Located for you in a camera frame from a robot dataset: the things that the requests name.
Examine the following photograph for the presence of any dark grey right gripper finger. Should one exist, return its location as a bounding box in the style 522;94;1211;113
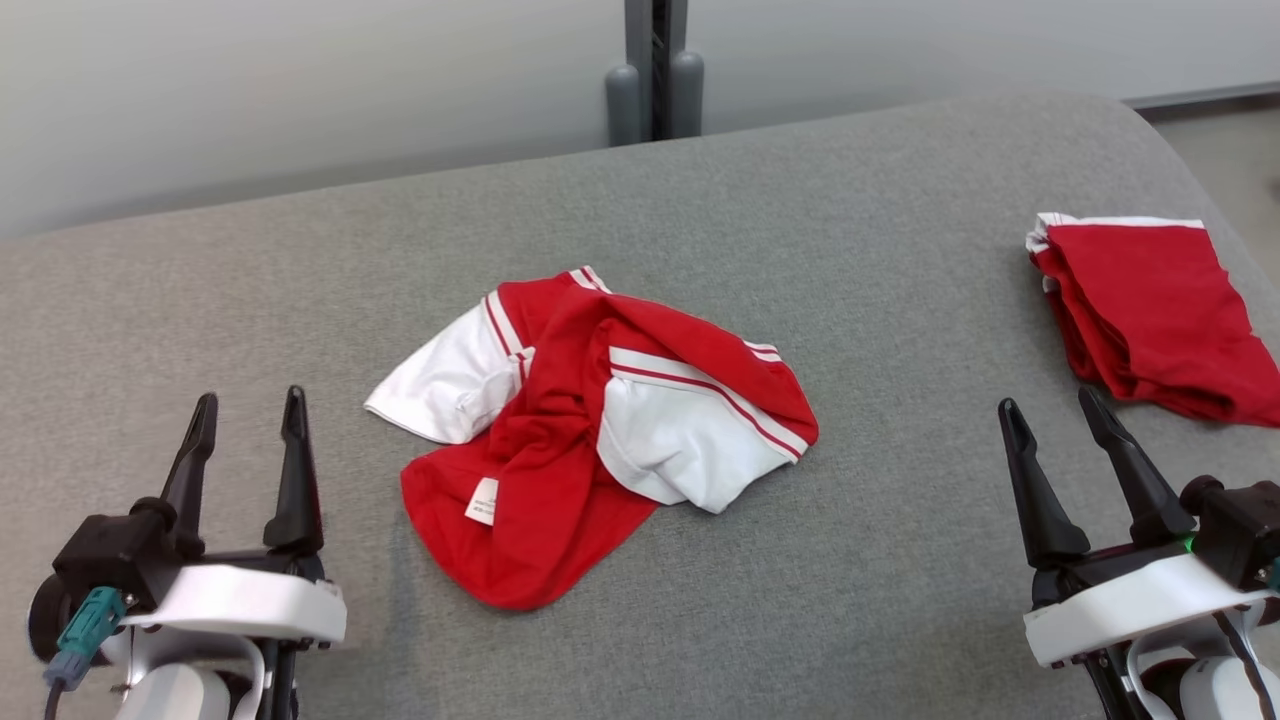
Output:
998;398;1091;568
1078;386;1196;548

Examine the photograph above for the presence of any red and white lettered jersey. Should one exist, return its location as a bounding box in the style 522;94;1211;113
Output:
363;265;821;613

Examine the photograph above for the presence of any black right camera cable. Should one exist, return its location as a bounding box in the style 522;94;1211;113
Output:
1213;610;1278;720

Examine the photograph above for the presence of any teal left camera connector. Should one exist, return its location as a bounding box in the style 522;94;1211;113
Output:
42;587;126;691

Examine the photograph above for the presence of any grey post with cylinders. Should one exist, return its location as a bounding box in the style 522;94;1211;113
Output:
604;0;705;148

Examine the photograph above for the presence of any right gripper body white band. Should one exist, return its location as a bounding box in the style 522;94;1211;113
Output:
1023;540;1276;669

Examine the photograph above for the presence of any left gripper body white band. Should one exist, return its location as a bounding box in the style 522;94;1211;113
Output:
120;548;348;649

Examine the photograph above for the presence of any red jersey with white trim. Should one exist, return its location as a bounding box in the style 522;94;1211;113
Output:
1025;212;1280;429

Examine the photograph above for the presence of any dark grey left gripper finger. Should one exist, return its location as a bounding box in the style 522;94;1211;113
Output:
262;386;324;553
160;392;219;559

